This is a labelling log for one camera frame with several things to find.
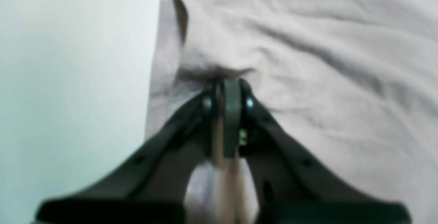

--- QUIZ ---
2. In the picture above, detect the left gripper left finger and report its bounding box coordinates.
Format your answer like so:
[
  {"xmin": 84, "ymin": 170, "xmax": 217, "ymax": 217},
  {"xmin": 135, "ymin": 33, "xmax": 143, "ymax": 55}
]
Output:
[{"xmin": 35, "ymin": 82, "xmax": 218, "ymax": 224}]

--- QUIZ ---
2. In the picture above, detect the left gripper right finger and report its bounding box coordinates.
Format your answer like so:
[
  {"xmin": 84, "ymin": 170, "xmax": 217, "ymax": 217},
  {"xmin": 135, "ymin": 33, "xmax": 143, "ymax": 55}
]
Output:
[{"xmin": 222, "ymin": 79, "xmax": 411, "ymax": 224}]

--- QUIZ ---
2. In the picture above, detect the mauve t-shirt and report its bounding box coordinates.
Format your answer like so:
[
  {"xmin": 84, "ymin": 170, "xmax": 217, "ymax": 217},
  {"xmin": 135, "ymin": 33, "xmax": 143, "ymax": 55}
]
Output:
[{"xmin": 146, "ymin": 0, "xmax": 438, "ymax": 224}]

